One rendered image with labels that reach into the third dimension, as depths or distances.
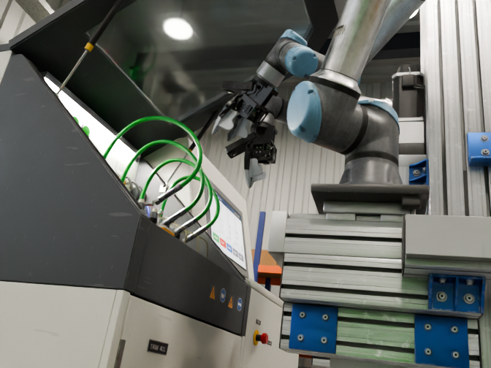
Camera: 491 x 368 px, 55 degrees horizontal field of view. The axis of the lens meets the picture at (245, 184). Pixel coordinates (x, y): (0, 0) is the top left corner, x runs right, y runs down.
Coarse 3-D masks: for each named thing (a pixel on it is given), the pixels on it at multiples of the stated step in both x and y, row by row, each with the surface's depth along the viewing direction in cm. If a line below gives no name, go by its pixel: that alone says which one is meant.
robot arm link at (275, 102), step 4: (276, 96) 159; (272, 100) 157; (276, 100) 158; (280, 100) 159; (268, 104) 155; (272, 104) 156; (276, 104) 157; (280, 104) 158; (268, 108) 155; (272, 108) 156; (276, 108) 158; (280, 108) 158; (272, 112) 156; (276, 112) 158
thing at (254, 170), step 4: (252, 160) 149; (256, 160) 149; (252, 164) 149; (256, 164) 148; (252, 168) 148; (256, 168) 148; (260, 168) 147; (248, 172) 147; (252, 172) 148; (256, 172) 147; (260, 172) 147; (248, 176) 147; (252, 176) 147; (248, 180) 147; (248, 184) 148
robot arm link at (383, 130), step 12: (372, 108) 104; (384, 108) 104; (372, 120) 101; (384, 120) 103; (396, 120) 105; (360, 132) 100; (372, 132) 101; (384, 132) 102; (396, 132) 104; (360, 144) 101; (372, 144) 101; (384, 144) 101; (396, 144) 103; (396, 156) 102
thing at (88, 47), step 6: (120, 0) 135; (114, 6) 135; (120, 6) 136; (108, 12) 135; (114, 12) 135; (108, 18) 135; (102, 24) 134; (108, 24) 135; (96, 30) 134; (102, 30) 134; (96, 36) 134; (90, 42) 133; (90, 48) 133; (84, 54) 133; (78, 60) 133; (72, 72) 132; (66, 78) 132; (60, 90) 131
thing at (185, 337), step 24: (144, 312) 100; (168, 312) 109; (144, 336) 100; (168, 336) 109; (192, 336) 120; (216, 336) 133; (120, 360) 91; (144, 360) 100; (168, 360) 109; (192, 360) 119; (216, 360) 132
